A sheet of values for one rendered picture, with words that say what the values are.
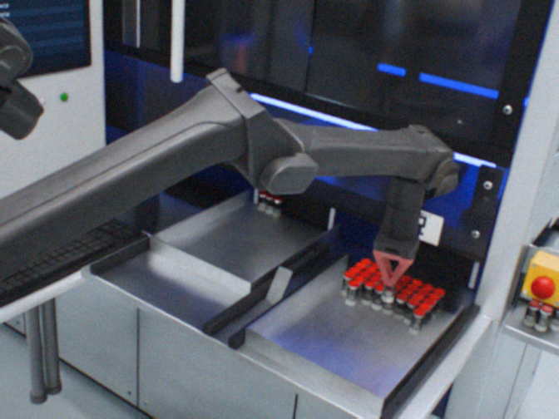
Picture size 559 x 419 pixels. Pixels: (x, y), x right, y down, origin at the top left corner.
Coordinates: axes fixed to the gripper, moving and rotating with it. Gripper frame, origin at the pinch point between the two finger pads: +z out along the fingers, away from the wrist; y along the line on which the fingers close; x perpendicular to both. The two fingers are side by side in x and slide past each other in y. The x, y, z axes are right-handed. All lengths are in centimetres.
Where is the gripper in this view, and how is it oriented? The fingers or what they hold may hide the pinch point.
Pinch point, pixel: (390, 278)
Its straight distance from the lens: 116.1
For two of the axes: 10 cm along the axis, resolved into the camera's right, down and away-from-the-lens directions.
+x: -9.4, -2.3, 2.7
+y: 3.4, -3.9, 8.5
